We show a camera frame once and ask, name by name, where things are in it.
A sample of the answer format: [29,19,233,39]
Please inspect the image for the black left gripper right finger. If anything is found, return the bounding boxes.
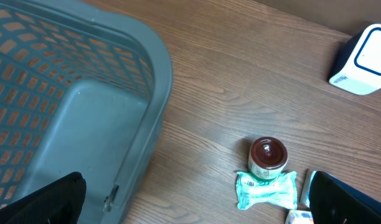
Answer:
[309,171,381,224]

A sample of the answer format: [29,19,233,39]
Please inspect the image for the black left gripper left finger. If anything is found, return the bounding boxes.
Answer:
[0,172,87,224]

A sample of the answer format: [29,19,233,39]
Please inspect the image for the teal tissue pack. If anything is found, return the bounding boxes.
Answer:
[300,169,316,208]

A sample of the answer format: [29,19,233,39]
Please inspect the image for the orange tissue pack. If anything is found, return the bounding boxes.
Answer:
[285,210,314,224]

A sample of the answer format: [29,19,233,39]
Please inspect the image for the light teal snack packet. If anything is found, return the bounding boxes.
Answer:
[235,171,298,210]

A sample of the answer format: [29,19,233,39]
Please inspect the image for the white barcode scanner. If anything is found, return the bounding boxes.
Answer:
[329,24,381,95]

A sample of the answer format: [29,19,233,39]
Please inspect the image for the grey plastic mesh basket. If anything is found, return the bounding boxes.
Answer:
[0,0,173,223]

